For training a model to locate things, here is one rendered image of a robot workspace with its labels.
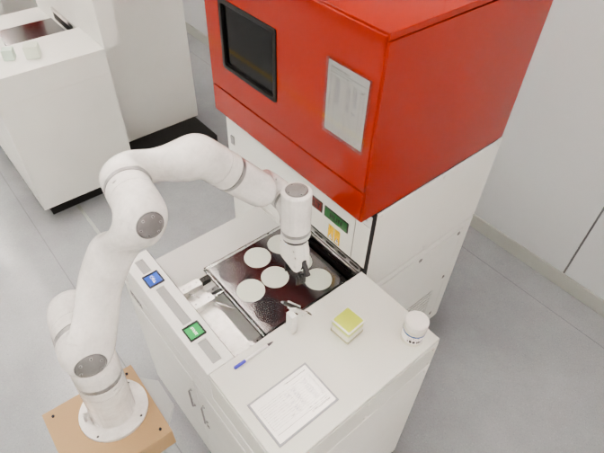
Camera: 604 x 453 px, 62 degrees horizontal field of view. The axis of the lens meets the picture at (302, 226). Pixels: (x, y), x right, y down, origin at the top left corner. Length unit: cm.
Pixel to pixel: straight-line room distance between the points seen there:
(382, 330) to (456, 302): 142
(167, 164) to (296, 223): 41
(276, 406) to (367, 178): 68
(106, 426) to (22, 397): 130
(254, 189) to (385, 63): 42
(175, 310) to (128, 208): 71
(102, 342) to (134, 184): 38
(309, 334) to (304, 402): 22
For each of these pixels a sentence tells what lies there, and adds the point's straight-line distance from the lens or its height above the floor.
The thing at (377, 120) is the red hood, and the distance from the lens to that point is 132.
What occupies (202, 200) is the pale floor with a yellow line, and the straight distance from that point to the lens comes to 345.
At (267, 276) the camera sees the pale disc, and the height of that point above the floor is 90.
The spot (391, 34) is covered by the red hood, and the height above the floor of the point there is 181.
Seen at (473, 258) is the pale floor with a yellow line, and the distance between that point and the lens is 327.
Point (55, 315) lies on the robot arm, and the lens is 133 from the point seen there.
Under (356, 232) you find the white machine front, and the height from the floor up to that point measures 111.
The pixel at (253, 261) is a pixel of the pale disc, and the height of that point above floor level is 90.
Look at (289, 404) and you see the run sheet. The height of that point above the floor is 97.
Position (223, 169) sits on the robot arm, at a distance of 110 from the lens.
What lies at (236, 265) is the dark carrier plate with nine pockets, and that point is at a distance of 185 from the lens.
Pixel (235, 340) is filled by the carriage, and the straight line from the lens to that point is 169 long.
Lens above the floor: 230
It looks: 45 degrees down
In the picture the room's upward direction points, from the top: 2 degrees clockwise
